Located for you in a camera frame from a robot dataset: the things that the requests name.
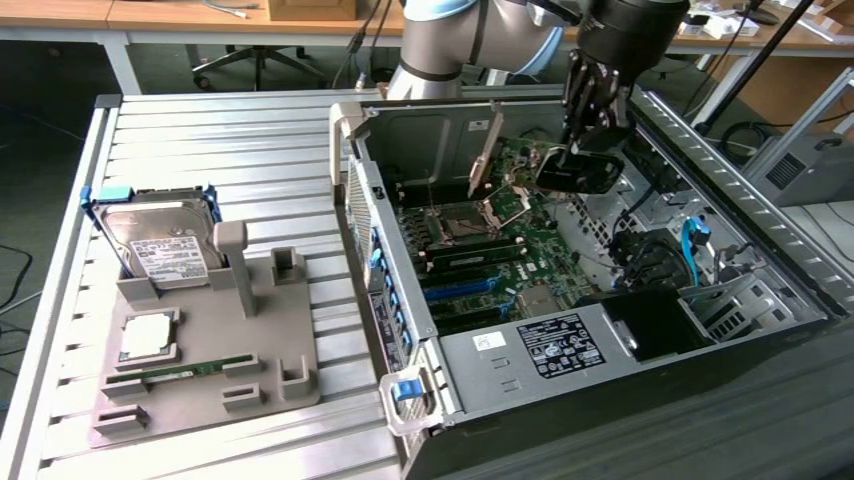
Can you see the black RAM stick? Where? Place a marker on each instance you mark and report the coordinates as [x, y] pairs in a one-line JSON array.
[[473, 255]]

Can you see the aluminium profile frame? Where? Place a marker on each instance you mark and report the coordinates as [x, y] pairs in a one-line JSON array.
[[800, 125]]

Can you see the NVIDIA graphics card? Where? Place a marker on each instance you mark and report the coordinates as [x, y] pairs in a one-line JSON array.
[[573, 175]]

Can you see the blue case release latch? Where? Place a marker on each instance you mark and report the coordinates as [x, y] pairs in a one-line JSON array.
[[404, 391]]

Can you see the white box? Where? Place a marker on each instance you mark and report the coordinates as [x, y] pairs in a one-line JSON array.
[[727, 27]]

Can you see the hard disk with blue carrier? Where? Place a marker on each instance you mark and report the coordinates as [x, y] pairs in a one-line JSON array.
[[166, 240]]

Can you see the black monitor stand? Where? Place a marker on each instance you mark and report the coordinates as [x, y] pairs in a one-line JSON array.
[[756, 12]]

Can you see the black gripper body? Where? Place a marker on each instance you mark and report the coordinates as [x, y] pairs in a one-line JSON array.
[[633, 35]]

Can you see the wooden desk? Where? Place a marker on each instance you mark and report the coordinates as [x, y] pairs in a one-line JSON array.
[[787, 85], [173, 15], [53, 12]]

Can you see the black plastic shroud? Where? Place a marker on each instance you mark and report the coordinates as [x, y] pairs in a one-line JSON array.
[[653, 325]]

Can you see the silver chipset heatsink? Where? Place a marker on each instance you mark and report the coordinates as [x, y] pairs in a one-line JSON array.
[[539, 300]]

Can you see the grey disk bay cage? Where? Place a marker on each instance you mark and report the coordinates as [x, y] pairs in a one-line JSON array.
[[589, 220]]

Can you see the silver CPU chip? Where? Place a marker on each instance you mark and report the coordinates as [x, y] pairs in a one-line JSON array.
[[146, 336]]

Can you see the grey equipment box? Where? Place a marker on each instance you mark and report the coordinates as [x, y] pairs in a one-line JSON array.
[[820, 175]]

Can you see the green motherboard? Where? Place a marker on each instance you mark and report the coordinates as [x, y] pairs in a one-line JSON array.
[[533, 250]]

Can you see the black tripod pole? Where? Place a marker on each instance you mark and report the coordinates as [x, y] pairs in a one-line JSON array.
[[752, 65]]

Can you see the thin locking lever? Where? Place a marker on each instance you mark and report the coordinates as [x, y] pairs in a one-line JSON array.
[[433, 187]]

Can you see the black office chair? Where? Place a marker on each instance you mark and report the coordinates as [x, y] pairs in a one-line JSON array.
[[256, 62]]

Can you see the perforated grey disk bay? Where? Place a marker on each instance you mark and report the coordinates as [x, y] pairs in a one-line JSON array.
[[747, 305]]

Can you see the green RAM stick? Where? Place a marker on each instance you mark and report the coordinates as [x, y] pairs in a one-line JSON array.
[[186, 371]]

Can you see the grey power supply unit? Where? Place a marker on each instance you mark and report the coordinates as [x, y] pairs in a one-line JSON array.
[[480, 380]]

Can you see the open PC case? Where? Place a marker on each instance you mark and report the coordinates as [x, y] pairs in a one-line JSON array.
[[754, 190]]

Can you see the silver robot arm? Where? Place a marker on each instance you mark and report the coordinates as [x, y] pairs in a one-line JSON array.
[[453, 40]]

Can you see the metal socket cover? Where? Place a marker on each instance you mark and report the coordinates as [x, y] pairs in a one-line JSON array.
[[509, 207]]

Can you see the blue expansion slot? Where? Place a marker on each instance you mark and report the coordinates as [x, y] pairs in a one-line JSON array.
[[460, 291]]

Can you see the grey parts rack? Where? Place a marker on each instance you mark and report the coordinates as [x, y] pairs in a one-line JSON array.
[[200, 345]]

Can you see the cardboard box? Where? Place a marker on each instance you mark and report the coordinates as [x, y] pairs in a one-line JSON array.
[[313, 10]]

